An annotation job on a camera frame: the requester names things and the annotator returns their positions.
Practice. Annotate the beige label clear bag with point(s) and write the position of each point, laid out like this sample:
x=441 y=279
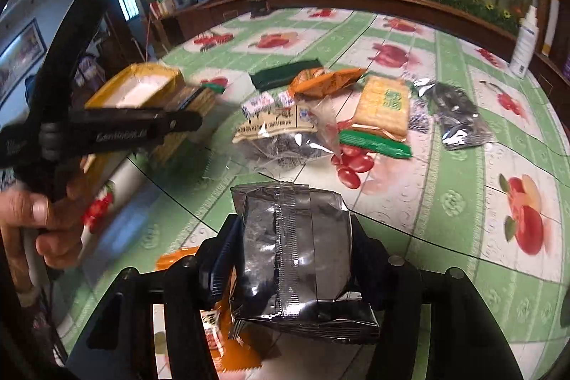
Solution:
x=282 y=138

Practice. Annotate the small black jar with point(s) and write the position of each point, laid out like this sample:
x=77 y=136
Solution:
x=259 y=8

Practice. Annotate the silver foil snack packet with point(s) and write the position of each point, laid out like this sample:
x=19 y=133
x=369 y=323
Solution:
x=293 y=265

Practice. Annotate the yellow taped cardboard tray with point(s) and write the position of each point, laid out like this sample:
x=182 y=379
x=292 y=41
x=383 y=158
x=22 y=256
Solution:
x=149 y=106

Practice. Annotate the white patterned candy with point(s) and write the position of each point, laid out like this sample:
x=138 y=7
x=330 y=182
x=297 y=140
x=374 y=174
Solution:
x=285 y=99
x=257 y=104

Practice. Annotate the yellow cracker pack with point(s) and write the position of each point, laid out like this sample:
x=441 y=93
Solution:
x=383 y=108

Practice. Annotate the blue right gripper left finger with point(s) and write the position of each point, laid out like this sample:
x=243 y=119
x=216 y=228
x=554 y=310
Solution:
x=217 y=257

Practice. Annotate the dark green pouch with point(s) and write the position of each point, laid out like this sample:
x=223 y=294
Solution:
x=276 y=77

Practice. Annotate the framed landscape painting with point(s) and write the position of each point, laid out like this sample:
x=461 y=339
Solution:
x=23 y=52

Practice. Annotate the orange wrapper snack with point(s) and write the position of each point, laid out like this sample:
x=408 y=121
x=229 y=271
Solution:
x=319 y=82

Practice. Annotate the white spray bottle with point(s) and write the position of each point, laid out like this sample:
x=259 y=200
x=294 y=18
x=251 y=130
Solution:
x=525 y=44

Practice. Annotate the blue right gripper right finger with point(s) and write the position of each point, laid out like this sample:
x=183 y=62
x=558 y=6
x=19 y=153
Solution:
x=367 y=262

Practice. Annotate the orange snack packet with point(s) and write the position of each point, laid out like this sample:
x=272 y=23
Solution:
x=232 y=358

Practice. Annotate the green fruit print tablecloth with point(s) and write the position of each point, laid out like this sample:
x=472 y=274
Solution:
x=501 y=212

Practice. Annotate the dark silver foil bag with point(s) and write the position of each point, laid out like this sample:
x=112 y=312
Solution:
x=462 y=127

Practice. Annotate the person's left hand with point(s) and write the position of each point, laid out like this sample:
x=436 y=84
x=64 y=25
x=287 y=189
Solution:
x=60 y=245

